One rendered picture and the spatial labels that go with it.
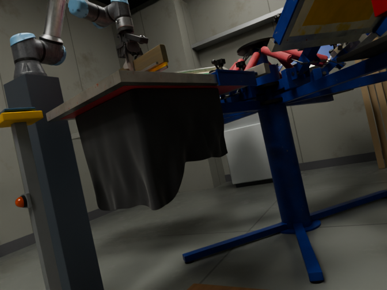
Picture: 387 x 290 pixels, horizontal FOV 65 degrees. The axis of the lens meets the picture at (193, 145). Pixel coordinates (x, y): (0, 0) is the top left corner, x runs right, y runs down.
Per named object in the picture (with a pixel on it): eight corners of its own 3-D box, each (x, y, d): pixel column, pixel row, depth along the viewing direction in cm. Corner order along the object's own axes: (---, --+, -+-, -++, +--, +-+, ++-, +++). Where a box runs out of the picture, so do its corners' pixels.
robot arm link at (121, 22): (135, 18, 139) (120, 15, 133) (137, 27, 139) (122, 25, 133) (125, 25, 144) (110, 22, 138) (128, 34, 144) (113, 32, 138)
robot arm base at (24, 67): (7, 84, 149) (3, 64, 149) (36, 86, 162) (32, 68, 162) (26, 74, 142) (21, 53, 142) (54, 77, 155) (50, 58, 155)
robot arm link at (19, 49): (8, 63, 150) (2, 36, 150) (34, 67, 161) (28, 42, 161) (22, 55, 144) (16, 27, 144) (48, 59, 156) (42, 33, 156)
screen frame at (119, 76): (121, 81, 94) (118, 69, 94) (47, 121, 134) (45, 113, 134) (255, 83, 151) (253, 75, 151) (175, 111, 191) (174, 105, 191)
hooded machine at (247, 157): (288, 174, 460) (270, 94, 461) (280, 182, 410) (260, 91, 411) (243, 180, 495) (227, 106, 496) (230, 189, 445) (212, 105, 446)
